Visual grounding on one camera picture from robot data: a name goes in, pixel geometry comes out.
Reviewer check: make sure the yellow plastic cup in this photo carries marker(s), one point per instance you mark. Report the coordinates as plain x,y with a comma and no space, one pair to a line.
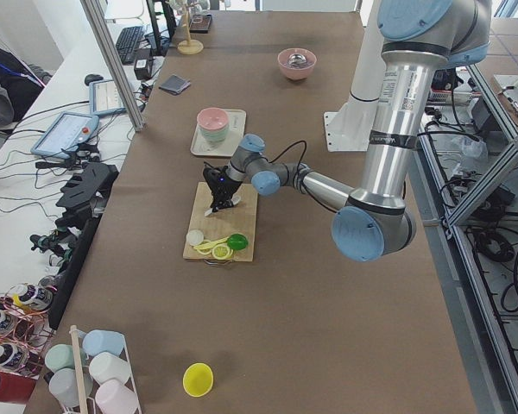
198,380

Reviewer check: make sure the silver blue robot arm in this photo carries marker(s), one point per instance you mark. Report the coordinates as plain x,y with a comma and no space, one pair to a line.
419,38

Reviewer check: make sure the cream serving tray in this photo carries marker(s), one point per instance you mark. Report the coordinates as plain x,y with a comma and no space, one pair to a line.
202,146

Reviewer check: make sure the large pink ice bowl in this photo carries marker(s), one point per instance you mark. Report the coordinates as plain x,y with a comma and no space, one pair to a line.
291,73

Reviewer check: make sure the mint green cup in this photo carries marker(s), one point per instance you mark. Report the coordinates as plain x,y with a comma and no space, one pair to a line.
60,356

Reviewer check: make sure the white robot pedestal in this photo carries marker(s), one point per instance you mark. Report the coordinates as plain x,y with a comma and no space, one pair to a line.
348,129

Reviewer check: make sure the black tool stand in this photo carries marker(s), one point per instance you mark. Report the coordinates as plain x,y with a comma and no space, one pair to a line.
78,201

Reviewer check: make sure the white cup rack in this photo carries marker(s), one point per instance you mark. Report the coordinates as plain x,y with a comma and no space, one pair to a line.
87,386

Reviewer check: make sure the white round lid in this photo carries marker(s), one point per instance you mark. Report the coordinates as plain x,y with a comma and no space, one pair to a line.
194,237

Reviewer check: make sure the red box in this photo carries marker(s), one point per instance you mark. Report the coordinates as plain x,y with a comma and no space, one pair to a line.
15,389

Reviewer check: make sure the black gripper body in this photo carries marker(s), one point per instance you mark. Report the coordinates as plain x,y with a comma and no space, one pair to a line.
227,188

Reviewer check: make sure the black keyboard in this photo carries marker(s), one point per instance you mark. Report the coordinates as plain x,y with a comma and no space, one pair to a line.
127,43

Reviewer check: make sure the light blue cup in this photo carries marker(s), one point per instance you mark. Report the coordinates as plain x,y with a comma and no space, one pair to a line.
98,341

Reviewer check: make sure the aluminium frame post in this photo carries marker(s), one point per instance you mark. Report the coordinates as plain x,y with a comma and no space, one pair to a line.
95,18

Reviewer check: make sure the pale pink cup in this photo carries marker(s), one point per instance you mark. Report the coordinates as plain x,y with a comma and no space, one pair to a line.
116,398

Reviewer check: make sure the blue teach pendant tablet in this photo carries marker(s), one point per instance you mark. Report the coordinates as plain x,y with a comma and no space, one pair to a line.
66,133

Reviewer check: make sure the wooden mug tree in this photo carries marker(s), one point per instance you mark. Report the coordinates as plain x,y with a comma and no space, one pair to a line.
189,46

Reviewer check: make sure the grey folded cloth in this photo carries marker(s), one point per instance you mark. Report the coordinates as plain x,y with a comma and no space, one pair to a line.
175,85

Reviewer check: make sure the white ceramic spoon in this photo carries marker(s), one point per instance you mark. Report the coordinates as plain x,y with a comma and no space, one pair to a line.
236,198

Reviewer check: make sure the green lime toy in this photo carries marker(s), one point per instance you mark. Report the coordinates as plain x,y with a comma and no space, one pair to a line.
237,242

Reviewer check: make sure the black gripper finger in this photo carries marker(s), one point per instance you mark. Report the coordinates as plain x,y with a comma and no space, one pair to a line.
228,203
217,206

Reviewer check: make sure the grey cup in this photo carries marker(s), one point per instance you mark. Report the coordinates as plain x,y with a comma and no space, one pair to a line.
63,386

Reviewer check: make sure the small pink bowl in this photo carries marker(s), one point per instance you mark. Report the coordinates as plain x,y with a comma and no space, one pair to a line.
212,118

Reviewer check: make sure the wooden cutting board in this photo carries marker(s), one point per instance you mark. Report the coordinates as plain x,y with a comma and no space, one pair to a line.
240,219

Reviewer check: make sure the yellow plastic spoon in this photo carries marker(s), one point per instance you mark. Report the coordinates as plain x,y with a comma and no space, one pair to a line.
206,246

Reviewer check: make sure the white cup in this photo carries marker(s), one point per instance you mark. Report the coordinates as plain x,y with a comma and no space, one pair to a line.
106,366

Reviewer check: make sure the green bowl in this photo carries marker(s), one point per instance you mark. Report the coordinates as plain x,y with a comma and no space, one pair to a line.
214,136

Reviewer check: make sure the yellow lemon slice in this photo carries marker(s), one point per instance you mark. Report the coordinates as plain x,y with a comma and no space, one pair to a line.
222,251

